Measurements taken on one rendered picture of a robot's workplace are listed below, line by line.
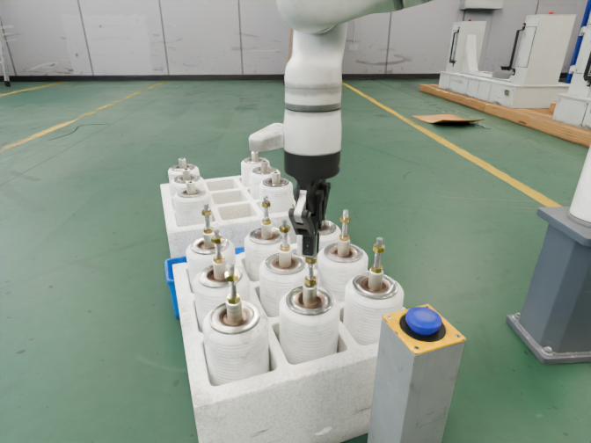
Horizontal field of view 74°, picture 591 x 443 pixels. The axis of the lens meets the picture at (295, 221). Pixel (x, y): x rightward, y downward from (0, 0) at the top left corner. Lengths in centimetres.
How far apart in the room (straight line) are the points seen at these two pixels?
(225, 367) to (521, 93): 365
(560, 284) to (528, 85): 316
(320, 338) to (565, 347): 59
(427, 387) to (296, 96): 37
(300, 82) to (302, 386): 42
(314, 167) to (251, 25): 648
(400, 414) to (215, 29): 670
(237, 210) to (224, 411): 70
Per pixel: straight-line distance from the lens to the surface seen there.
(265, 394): 61
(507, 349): 103
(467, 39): 522
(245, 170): 132
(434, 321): 49
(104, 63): 742
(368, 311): 65
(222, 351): 58
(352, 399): 70
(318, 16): 46
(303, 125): 48
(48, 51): 773
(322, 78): 47
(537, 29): 397
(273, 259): 73
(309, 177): 49
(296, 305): 61
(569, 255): 92
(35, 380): 100
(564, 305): 97
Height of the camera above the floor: 62
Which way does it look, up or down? 25 degrees down
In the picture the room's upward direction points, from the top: straight up
